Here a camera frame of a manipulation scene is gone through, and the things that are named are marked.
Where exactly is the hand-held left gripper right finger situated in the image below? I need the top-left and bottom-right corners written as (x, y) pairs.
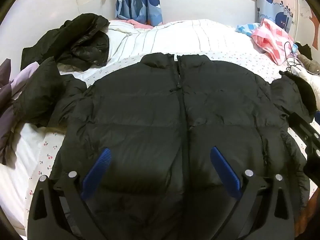
top-left (209, 146), bottom-right (295, 240)

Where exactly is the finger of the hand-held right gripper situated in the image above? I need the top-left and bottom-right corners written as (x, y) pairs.
top-left (288, 112), bottom-right (320, 158)

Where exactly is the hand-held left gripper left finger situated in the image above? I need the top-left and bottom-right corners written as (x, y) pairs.
top-left (26, 147), bottom-right (113, 240)

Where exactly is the black puffer jacket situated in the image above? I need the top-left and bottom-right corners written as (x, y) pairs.
top-left (14, 52), bottom-right (317, 240)

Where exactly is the brown fuzzy cloth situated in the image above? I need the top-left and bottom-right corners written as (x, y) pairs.
top-left (296, 54), bottom-right (320, 74)

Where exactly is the dark cloth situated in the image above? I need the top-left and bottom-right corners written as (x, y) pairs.
top-left (294, 42), bottom-right (313, 57)

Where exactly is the pink plastic bag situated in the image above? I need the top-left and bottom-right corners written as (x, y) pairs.
top-left (251, 18), bottom-right (298, 65)

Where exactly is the purple patchwork jacket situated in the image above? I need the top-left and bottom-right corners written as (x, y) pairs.
top-left (0, 59), bottom-right (40, 167)

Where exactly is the pink and blue curtain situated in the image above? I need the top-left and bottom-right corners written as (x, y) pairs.
top-left (256, 0), bottom-right (298, 34)

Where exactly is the blue printed cloth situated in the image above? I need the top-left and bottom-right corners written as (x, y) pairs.
top-left (235, 22), bottom-right (262, 37)

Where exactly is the black hooded jacket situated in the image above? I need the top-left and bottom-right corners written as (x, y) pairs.
top-left (20, 13), bottom-right (110, 72)

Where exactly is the striped white duvet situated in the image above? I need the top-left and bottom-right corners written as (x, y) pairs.
top-left (11, 19), bottom-right (254, 230)

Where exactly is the pink cloth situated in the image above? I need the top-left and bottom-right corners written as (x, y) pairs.
top-left (127, 19), bottom-right (154, 29)

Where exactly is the blue whale print curtain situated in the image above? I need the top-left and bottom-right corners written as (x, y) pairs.
top-left (114, 0), bottom-right (163, 27)

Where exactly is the black cable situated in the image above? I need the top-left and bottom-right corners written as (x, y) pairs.
top-left (284, 41), bottom-right (304, 74)

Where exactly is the orange tree wall decal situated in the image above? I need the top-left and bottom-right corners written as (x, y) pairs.
top-left (309, 7), bottom-right (320, 27)

